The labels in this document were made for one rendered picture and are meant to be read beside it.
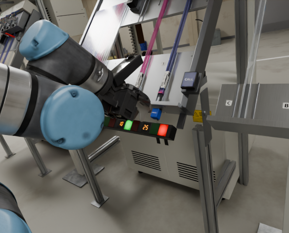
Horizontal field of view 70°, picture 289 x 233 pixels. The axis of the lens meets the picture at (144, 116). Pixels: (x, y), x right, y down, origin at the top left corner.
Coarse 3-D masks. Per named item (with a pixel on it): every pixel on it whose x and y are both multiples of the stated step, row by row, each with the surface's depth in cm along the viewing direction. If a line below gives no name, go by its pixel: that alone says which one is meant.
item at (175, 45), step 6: (186, 6) 74; (186, 12) 73; (186, 18) 73; (180, 24) 73; (180, 30) 71; (180, 36) 71; (174, 42) 71; (174, 48) 70; (174, 54) 69; (168, 66) 68; (162, 90) 66
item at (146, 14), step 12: (108, 0) 111; (120, 0) 104; (144, 0) 92; (156, 0) 87; (168, 0) 83; (180, 0) 79; (192, 0) 75; (204, 0) 72; (132, 12) 94; (144, 12) 88; (156, 12) 84; (168, 12) 80; (180, 12) 77; (132, 24) 91
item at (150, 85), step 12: (108, 60) 90; (120, 60) 86; (156, 60) 74; (168, 60) 71; (180, 60) 68; (192, 60) 65; (144, 72) 75; (156, 72) 72; (180, 72) 66; (132, 84) 76; (144, 84) 73; (156, 84) 70; (168, 84) 67; (180, 84) 64; (156, 96) 68; (168, 96) 65; (180, 96) 63
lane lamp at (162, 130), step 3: (162, 126) 63; (165, 126) 63; (159, 129) 63; (162, 129) 63; (165, 129) 62; (159, 132) 63; (162, 132) 62; (165, 132) 62; (162, 135) 62; (165, 135) 61
